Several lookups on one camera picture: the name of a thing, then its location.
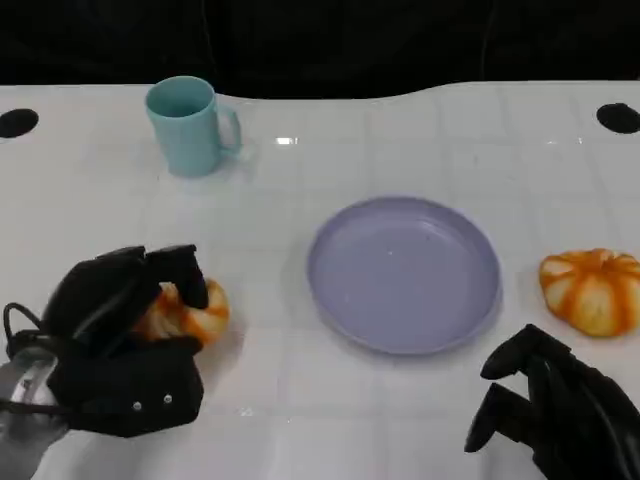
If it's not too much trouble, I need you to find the lilac plate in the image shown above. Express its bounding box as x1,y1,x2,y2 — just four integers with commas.
306,195,502,356

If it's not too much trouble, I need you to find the pale green mug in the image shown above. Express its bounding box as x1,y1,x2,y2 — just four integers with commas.
144,75,244,178

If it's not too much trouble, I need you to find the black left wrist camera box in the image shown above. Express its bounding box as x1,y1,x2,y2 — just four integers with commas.
47,344,206,440

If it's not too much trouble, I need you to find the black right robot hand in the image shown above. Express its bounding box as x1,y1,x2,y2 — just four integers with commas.
463,323,640,480

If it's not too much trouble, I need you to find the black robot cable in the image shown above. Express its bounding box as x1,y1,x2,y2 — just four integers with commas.
2,301,59,361

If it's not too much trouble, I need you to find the black backdrop curtain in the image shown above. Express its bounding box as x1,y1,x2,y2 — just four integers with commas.
0,0,640,100

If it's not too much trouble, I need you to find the black table grommet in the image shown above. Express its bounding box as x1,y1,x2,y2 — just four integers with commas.
596,102,640,134
0,108,40,140

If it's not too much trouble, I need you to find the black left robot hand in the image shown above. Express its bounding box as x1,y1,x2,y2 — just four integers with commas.
42,243,211,359

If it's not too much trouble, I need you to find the orange and white bread roll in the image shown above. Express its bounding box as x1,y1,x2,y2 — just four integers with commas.
132,277,231,346
538,248,640,339

